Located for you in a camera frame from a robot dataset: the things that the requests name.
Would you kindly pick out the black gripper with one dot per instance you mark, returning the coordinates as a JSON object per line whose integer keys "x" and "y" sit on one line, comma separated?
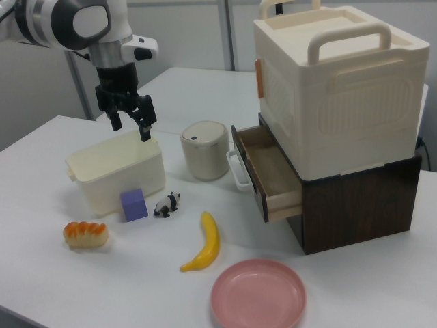
{"x": 116, "y": 80}

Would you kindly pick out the purple cube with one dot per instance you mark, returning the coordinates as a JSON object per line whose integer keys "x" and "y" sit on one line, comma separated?
{"x": 134, "y": 206}

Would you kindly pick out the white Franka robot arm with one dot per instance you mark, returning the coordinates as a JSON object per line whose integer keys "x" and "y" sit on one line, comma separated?
{"x": 85, "y": 20}

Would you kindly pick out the cream open plastic box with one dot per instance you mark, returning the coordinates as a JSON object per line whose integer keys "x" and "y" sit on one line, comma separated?
{"x": 102, "y": 184}

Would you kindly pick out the small beige trash can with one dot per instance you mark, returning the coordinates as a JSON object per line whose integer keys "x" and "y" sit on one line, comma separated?
{"x": 205, "y": 153}

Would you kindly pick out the panda toy figure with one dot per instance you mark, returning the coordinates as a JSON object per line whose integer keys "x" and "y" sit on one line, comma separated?
{"x": 165, "y": 205}

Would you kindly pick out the salmon sushi toy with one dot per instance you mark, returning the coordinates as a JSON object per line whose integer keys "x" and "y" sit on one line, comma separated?
{"x": 85, "y": 235}

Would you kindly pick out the yellow toy banana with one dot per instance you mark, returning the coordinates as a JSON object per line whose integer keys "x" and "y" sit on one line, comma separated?
{"x": 209, "y": 244}

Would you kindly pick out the black pole stand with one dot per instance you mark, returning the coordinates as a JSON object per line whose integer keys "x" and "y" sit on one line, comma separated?
{"x": 279, "y": 7}

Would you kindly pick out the cream wooden cabinet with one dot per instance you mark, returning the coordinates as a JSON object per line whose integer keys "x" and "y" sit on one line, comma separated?
{"x": 341, "y": 112}

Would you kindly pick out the pink plastic plate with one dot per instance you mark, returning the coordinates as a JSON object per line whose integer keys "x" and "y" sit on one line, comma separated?
{"x": 257, "y": 295}

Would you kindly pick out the dark wooden drawer cabinet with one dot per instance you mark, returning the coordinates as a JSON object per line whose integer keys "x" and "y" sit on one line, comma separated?
{"x": 358, "y": 212}

